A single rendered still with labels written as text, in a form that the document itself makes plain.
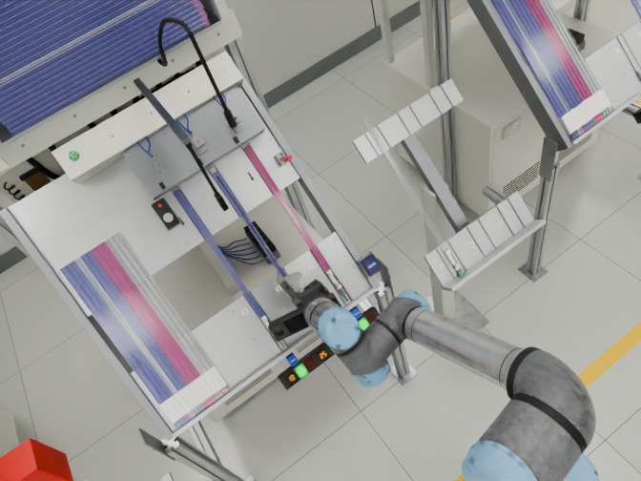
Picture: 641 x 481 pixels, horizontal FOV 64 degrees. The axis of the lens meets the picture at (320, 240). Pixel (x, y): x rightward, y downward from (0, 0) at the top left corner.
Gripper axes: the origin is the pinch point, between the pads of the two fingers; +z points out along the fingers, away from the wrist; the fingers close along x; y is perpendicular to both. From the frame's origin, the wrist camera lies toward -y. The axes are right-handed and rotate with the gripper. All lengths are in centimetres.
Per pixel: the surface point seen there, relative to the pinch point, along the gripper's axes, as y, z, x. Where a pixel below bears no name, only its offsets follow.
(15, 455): -81, 18, 5
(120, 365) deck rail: -44.2, 8.8, 10.3
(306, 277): 7.8, 8.6, -0.1
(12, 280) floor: -107, 196, 44
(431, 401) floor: 25, 40, -79
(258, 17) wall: 89, 172, 91
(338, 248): 19.8, 8.8, 1.1
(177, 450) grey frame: -49, 15, -21
